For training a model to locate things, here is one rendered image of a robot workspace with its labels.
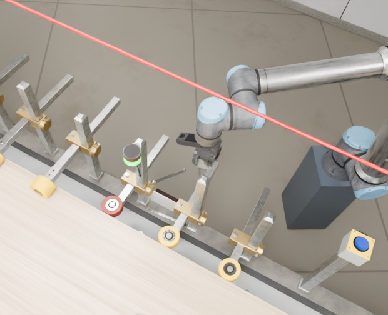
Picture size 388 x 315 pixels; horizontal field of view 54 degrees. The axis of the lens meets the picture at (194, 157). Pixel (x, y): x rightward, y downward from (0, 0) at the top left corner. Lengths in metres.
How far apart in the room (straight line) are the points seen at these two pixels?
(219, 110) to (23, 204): 0.83
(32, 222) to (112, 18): 2.44
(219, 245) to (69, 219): 0.62
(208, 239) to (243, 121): 0.63
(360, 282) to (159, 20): 2.60
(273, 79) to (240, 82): 0.11
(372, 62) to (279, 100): 1.75
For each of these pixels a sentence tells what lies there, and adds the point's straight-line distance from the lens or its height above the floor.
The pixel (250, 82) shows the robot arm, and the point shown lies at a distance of 1.31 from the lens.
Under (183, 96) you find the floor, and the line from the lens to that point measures 2.99.
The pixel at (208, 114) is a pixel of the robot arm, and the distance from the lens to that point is 1.18.
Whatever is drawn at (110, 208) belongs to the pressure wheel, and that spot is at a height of 0.90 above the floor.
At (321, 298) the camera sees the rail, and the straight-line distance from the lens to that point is 1.72.
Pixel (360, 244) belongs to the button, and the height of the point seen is 1.23.
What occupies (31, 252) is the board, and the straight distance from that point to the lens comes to 1.50.
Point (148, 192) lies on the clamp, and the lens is 1.56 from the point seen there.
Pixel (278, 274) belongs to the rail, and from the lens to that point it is 1.68.
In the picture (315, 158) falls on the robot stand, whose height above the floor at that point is 0.60.
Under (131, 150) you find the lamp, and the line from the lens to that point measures 1.29.
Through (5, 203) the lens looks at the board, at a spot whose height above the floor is 0.90.
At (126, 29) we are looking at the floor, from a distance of 3.52.
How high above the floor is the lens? 2.26
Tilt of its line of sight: 58 degrees down
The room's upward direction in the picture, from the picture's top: 9 degrees clockwise
